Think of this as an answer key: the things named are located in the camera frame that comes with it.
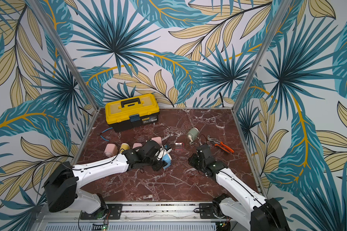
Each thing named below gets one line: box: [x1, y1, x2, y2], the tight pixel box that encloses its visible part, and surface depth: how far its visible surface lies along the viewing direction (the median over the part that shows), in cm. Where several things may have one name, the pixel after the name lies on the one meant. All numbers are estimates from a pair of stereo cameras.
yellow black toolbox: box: [104, 93, 161, 133], surface depth 100 cm
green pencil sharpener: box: [186, 127, 200, 145], surface depth 99 cm
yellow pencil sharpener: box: [119, 142, 131, 154], surface depth 92 cm
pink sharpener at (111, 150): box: [104, 143, 119, 158], surface depth 90 cm
